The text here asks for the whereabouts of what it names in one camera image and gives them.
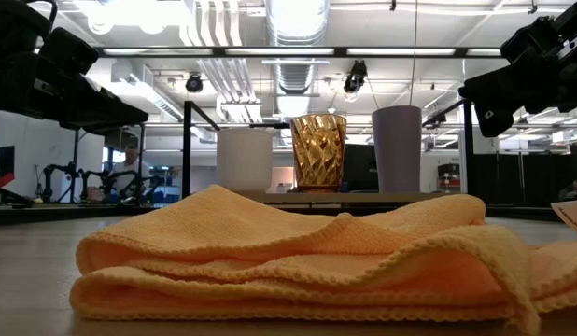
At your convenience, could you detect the black wire wooden shelf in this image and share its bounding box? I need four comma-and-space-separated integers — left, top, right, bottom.
181, 99, 476, 217

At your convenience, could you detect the silver ventilation duct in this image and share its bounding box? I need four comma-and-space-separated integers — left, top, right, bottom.
263, 0, 331, 97

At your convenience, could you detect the black wall screen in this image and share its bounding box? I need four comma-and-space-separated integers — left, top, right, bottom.
0, 145, 16, 181

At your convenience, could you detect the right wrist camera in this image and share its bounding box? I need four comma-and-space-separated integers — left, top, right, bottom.
500, 15, 558, 63

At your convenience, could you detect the white mug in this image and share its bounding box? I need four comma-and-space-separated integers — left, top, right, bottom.
216, 127, 274, 193

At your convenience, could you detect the black computer monitor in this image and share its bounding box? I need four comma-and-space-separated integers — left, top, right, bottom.
343, 143, 377, 193

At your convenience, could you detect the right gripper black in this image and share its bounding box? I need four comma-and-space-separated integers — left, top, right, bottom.
457, 54, 570, 139

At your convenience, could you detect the orange folded microfibre cloth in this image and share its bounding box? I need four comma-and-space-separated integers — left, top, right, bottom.
67, 183, 577, 335

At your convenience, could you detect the person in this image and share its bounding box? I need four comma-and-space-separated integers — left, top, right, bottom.
111, 145, 152, 193

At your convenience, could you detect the black room partition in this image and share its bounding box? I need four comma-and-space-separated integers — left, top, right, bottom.
472, 151, 577, 196

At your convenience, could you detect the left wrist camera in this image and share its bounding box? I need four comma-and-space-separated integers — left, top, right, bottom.
35, 26, 101, 78

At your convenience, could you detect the amber faceted glass cup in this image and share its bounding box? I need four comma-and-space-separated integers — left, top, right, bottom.
289, 113, 348, 193

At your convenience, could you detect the black hanging ceiling fixture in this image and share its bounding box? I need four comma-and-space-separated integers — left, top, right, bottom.
342, 59, 369, 94
184, 71, 205, 94

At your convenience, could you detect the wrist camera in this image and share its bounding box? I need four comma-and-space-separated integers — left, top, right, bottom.
500, 15, 558, 63
35, 26, 101, 78

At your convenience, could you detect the black background rig frame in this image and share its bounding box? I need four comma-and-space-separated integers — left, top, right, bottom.
65, 121, 148, 204

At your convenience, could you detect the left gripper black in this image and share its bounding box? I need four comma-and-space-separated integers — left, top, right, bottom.
33, 73, 150, 137

